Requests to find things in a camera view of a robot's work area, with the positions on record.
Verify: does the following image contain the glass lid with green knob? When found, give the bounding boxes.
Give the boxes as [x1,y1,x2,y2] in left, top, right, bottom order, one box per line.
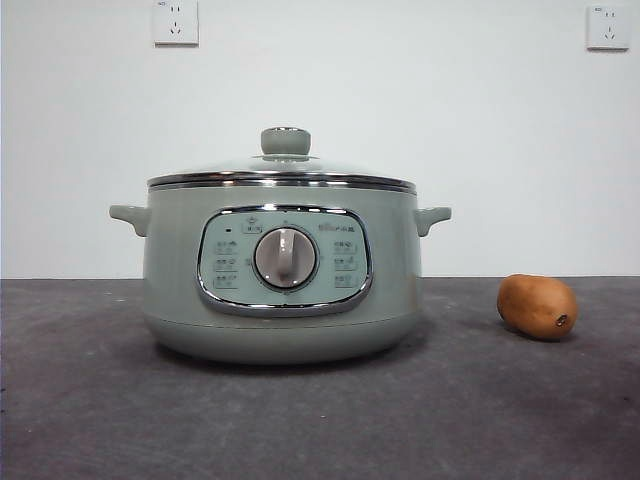
[146,126,418,191]

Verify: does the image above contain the brown potato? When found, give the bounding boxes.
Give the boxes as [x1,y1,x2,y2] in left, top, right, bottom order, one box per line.
[496,273,579,343]

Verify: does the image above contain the sage green electric cooking pot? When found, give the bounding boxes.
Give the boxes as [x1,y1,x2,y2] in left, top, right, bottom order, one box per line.
[108,183,453,366]

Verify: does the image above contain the white wall socket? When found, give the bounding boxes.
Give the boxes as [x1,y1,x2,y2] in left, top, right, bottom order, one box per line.
[585,4,631,52]
[153,0,200,49]

